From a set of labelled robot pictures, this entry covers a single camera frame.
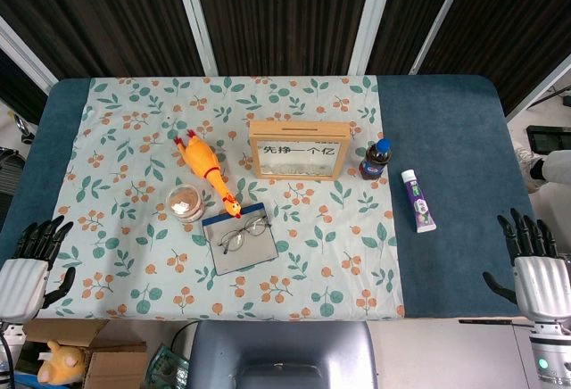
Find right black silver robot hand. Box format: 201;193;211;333
482;208;571;326

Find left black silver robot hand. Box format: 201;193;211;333
0;215;77;322

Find yellow plush toy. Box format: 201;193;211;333
37;340;88;385

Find white sneaker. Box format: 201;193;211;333
515;145;548;194

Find white trouser leg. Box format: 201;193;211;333
539;148;571;183

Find brown cardboard box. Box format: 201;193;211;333
24;319;148;389

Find purple white toothpaste tube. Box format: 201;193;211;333
400;169;437;235

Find black tray on floor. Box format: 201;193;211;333
525;124;571;153

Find green clear plastic package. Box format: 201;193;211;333
145;343;191;389

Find blue felt table cover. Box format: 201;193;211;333
0;74;562;319

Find clear round plastic jar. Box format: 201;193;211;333
165;185;204;224

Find small cola bottle blue cap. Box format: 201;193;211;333
359;137;393;181

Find yellow rubber chicken toy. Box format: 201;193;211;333
173;128;243;219

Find floral fruit print tablecloth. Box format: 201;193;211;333
35;75;406;322

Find grey notebook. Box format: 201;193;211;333
201;203;279;277

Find grey chair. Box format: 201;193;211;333
189;319;379;389

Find thin metal frame eyeglasses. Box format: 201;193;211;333
218;218;273;255

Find wooden frame coin box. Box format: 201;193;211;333
248;120;352;182

